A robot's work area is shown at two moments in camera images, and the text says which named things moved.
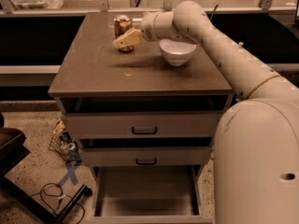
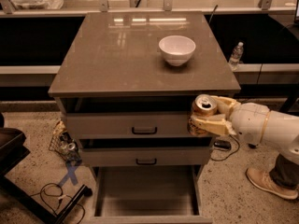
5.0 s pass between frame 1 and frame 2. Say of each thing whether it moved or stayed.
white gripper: moved
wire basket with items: stayed
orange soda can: moved
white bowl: stayed
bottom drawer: stayed
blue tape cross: stayed
